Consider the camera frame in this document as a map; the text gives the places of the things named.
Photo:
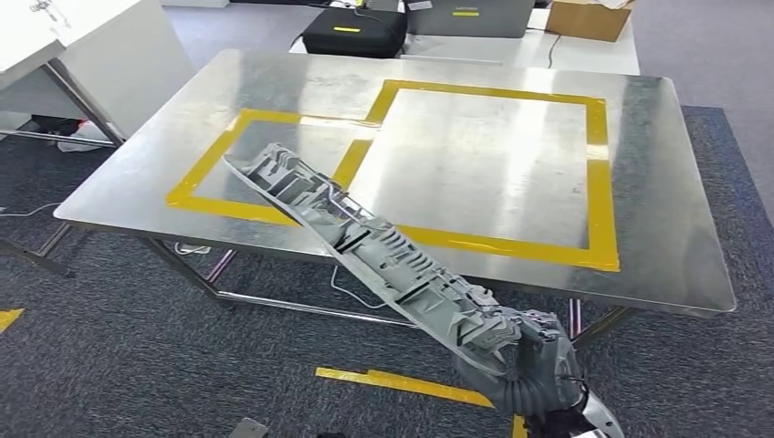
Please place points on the grey wheel hubcap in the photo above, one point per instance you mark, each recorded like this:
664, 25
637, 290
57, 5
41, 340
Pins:
387, 260

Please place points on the yellow floor tape strip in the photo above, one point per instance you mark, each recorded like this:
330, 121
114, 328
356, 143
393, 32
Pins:
9, 319
411, 385

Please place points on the grey laptop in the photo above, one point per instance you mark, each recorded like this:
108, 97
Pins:
471, 21

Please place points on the white desk with metal legs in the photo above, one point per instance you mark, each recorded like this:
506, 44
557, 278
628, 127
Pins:
121, 60

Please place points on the steel workbench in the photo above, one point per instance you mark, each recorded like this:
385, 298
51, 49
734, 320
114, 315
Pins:
484, 181

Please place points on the small yellow tape square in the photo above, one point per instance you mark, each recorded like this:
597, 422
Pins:
230, 210

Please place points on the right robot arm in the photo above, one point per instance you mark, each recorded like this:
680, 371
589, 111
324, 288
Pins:
598, 417

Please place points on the white table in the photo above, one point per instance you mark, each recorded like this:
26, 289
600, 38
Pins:
574, 57

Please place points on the white bag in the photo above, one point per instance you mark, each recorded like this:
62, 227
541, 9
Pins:
84, 136

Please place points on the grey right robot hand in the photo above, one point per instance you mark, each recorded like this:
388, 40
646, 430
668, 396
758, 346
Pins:
550, 356

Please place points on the cardboard box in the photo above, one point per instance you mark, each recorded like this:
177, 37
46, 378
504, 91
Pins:
586, 21

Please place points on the black carrying case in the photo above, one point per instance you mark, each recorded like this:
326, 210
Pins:
357, 39

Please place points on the large yellow tape square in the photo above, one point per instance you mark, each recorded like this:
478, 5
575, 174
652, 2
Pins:
601, 211

